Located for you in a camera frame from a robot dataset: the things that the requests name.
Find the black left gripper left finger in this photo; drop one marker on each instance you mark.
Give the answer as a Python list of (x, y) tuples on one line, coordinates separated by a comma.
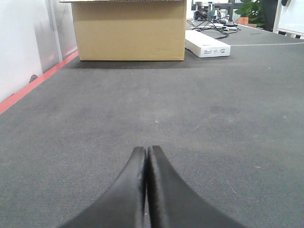
[(122, 204)]

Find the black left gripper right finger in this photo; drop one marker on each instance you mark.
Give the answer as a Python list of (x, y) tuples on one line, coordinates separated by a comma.
[(172, 202)]

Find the long white carton box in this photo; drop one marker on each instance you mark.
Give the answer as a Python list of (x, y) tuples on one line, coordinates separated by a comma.
[(205, 46)]

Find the large cardboard box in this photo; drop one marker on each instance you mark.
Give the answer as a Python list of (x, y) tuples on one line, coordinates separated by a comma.
[(130, 30)]

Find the green potted plant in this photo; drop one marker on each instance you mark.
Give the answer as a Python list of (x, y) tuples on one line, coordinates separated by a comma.
[(254, 11)]

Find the red conveyor side rail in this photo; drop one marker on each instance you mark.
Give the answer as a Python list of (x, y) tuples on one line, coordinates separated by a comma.
[(14, 98)]

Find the white whiteboard frame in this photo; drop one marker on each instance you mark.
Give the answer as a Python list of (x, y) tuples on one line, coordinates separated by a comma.
[(289, 18)]

